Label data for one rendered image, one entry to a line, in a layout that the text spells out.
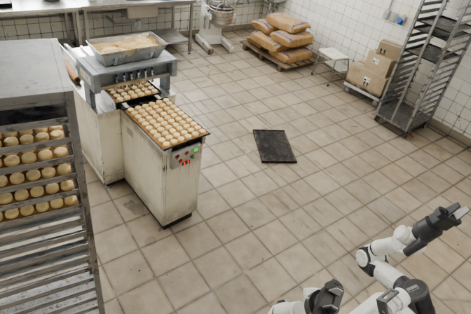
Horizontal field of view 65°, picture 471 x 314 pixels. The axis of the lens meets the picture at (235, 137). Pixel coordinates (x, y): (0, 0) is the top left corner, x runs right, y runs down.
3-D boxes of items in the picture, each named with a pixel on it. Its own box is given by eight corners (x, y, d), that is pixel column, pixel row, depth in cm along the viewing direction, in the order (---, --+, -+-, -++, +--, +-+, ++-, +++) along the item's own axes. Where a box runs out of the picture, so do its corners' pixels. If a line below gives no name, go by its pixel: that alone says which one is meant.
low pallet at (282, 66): (238, 46, 663) (239, 41, 657) (271, 41, 708) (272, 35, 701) (284, 74, 591) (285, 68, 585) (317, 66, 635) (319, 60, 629)
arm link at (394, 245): (428, 239, 154) (404, 245, 165) (411, 227, 153) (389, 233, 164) (425, 253, 150) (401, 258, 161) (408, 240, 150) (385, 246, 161)
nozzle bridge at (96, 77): (80, 95, 307) (75, 57, 287) (157, 78, 348) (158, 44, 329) (97, 114, 287) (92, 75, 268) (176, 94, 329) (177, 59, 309)
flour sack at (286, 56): (284, 65, 592) (287, 57, 584) (267, 55, 617) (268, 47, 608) (313, 58, 634) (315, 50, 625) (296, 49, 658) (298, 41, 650)
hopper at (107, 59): (87, 57, 291) (85, 40, 283) (151, 46, 323) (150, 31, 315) (102, 71, 274) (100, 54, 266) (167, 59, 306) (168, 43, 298)
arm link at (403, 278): (412, 290, 162) (439, 310, 149) (397, 303, 160) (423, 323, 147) (406, 271, 158) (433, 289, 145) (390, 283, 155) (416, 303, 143)
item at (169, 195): (124, 184, 347) (118, 102, 296) (156, 172, 367) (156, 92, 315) (162, 234, 306) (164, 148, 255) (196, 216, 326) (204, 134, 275)
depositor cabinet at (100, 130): (56, 123, 410) (43, 52, 362) (118, 108, 452) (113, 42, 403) (105, 192, 336) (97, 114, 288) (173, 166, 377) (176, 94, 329)
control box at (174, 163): (169, 167, 269) (169, 152, 261) (196, 157, 283) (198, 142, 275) (172, 170, 267) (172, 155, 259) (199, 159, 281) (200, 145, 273)
